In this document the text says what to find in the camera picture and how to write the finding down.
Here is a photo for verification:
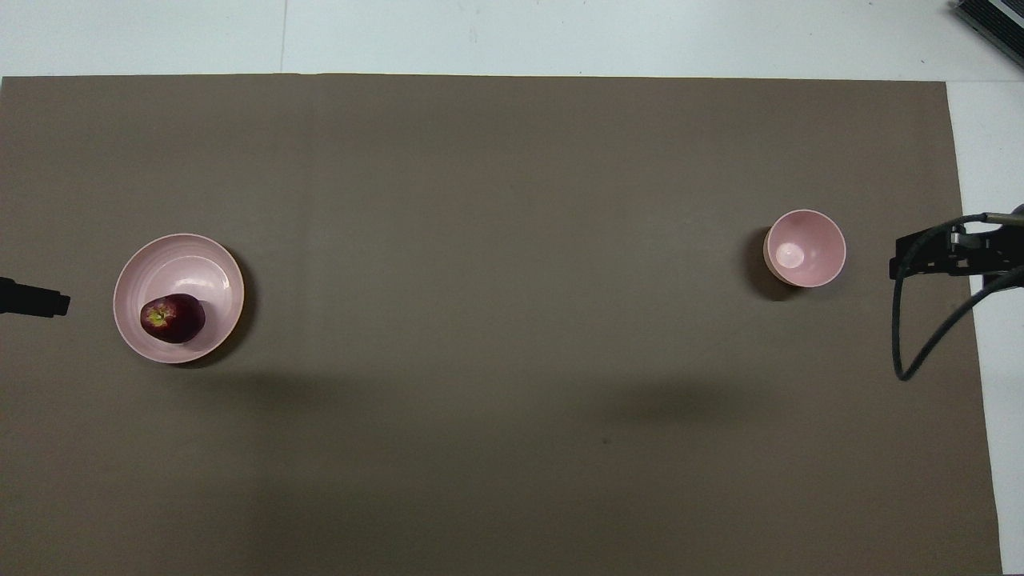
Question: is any brown table mat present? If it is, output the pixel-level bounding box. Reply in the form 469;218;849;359
0;74;1004;576

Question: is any grey ribbed metal device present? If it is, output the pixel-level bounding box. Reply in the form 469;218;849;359
950;0;1024;70

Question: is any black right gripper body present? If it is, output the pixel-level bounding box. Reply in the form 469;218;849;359
950;226;1024;289

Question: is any large pink bowl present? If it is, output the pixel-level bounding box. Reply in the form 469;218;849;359
113;233;246;365

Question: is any dark red apple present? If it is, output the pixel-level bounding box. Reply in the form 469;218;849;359
140;293;207;345

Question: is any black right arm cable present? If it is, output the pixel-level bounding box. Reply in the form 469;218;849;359
892;212;1024;382

